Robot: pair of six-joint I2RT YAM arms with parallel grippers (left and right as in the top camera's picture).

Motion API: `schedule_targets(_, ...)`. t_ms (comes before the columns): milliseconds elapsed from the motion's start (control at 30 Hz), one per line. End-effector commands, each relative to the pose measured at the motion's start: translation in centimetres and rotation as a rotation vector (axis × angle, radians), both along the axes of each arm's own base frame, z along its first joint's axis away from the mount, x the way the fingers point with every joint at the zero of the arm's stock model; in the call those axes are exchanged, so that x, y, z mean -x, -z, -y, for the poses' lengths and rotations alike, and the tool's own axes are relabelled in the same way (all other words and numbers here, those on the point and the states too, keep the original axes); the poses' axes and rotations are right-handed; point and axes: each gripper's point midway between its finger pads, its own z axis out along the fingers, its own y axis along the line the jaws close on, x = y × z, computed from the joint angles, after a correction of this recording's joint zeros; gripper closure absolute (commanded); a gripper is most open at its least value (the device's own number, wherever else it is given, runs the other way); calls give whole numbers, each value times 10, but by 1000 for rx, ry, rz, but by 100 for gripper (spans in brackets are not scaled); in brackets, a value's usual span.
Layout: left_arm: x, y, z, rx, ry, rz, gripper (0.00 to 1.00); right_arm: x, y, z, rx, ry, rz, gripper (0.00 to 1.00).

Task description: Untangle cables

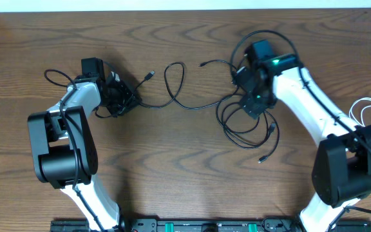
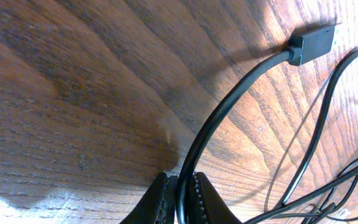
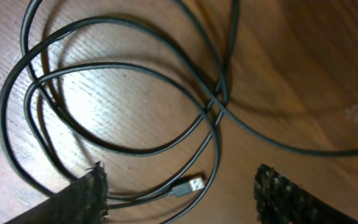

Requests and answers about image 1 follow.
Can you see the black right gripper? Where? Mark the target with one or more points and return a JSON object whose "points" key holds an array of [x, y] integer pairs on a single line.
{"points": [[253, 109]]}

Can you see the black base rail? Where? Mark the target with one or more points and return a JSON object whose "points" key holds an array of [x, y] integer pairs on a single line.
{"points": [[153, 225]]}

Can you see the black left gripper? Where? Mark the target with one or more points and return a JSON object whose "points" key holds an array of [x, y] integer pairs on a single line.
{"points": [[129, 100]]}

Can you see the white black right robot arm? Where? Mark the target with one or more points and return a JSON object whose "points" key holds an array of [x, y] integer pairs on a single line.
{"points": [[341, 174]]}

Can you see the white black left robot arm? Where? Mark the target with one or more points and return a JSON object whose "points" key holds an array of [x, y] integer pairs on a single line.
{"points": [[64, 152]]}

